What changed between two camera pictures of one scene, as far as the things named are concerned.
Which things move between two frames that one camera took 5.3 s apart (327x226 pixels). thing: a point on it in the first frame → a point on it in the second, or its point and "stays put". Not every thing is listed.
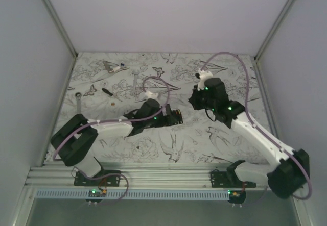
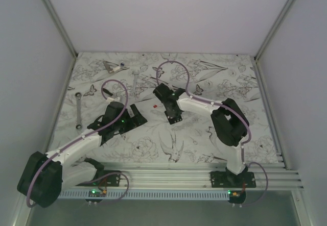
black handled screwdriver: [107, 91] stays put
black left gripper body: [162, 120] → [126, 123]
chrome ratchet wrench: [78, 95] stays put
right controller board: [236, 197] stays put
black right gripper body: [200, 101] → [174, 111]
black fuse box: [177, 118] stays put
